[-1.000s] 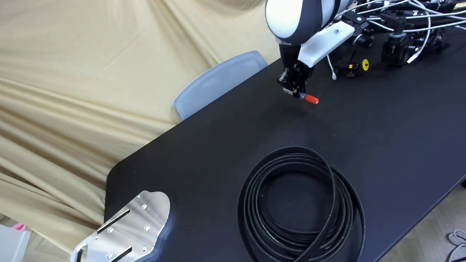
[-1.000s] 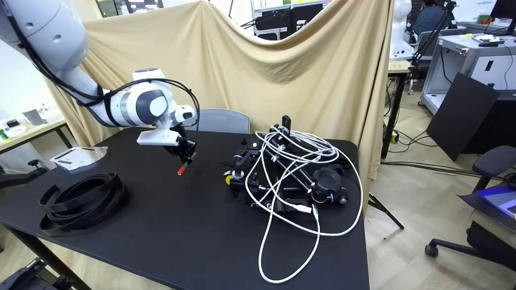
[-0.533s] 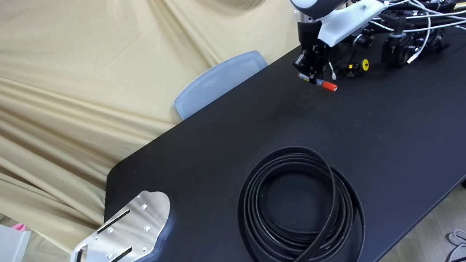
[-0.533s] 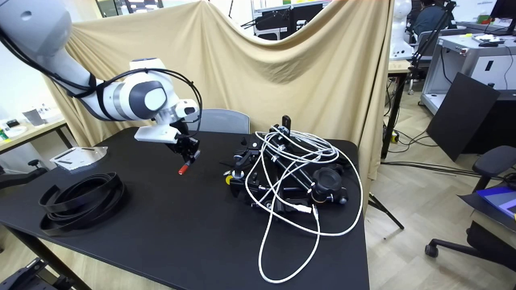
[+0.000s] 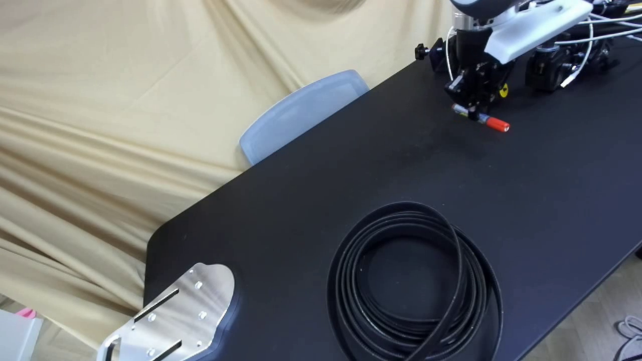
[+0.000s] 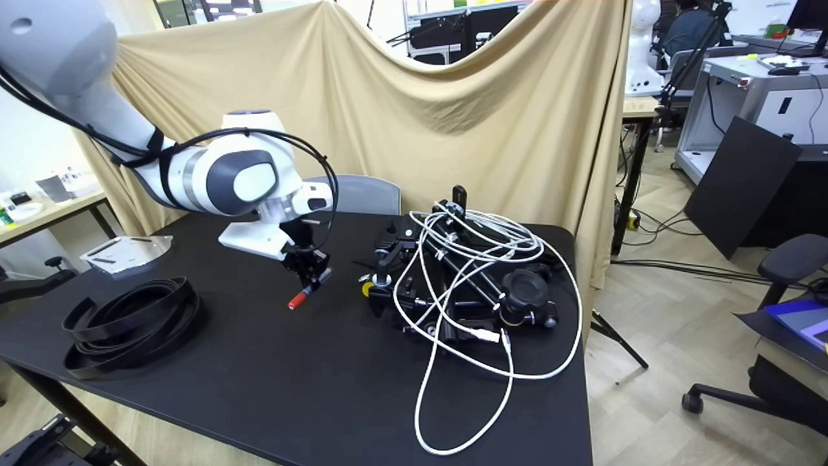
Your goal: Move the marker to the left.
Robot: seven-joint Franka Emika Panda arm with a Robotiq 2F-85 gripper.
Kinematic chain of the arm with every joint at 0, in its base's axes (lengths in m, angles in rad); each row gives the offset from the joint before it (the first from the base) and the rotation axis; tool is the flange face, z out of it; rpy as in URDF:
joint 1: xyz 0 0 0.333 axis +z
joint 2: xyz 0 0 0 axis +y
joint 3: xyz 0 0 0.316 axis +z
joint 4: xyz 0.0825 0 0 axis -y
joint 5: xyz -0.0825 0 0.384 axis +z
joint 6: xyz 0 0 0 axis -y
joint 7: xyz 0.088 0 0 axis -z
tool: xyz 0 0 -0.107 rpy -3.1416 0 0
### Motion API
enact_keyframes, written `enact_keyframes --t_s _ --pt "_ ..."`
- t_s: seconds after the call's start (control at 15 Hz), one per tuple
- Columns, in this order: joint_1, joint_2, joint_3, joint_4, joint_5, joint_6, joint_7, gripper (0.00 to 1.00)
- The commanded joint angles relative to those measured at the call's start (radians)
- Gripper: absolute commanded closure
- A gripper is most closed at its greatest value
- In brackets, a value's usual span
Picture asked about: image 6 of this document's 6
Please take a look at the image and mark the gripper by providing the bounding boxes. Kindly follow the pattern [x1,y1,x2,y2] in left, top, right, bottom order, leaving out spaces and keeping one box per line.
[280,218,331,289]

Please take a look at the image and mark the marker with red cap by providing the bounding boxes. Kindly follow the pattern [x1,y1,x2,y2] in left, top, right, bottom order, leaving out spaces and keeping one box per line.
[289,268,333,311]

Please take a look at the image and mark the grey chair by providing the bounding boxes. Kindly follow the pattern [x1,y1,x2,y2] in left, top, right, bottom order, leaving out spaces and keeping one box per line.
[303,174,402,216]

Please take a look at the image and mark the beige cloth backdrop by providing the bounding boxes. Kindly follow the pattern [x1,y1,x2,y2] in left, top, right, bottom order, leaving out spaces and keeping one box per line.
[70,0,633,305]

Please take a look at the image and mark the wooden side table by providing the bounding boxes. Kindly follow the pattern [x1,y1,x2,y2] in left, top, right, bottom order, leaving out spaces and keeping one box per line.
[0,190,118,249]

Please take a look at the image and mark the stand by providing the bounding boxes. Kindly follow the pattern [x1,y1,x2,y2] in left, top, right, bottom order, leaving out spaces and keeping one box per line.
[587,309,650,371]

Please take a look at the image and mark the wooden desk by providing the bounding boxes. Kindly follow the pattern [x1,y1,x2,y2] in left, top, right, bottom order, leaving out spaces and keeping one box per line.
[611,96,662,256]

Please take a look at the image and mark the white robot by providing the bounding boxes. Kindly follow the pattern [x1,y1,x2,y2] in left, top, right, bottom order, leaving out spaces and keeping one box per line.
[624,0,667,98]

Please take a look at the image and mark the black panel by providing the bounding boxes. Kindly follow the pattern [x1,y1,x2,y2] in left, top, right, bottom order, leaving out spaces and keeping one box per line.
[684,116,803,260]

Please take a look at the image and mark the person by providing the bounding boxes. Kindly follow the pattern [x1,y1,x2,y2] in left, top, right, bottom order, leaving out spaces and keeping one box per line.
[659,0,720,60]

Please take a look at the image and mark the grey cabinet desk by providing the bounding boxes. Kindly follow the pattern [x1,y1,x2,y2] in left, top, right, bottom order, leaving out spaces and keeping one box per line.
[673,54,828,187]

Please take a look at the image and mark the black office chair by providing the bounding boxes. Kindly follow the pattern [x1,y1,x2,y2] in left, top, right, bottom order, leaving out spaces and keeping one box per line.
[681,233,828,438]

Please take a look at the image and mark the blue folder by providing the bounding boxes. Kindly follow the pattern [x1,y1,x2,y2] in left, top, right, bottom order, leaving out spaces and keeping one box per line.
[765,298,828,353]

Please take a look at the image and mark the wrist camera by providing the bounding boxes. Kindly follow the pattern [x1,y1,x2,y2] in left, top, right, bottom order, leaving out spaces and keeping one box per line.
[218,223,293,261]

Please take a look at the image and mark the heap of black camera mounts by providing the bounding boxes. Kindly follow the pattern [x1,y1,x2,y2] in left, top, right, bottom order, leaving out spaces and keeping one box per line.
[357,184,561,342]

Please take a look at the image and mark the coil of black strap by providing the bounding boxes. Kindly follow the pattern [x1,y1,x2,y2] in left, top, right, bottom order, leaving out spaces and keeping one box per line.
[61,276,205,381]

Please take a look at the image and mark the white cable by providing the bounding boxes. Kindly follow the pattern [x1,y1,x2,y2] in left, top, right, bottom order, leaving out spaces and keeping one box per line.
[391,202,583,456]

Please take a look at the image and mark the black cables on floor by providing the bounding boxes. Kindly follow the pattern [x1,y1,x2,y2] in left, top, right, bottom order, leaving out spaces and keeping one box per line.
[611,194,777,287]

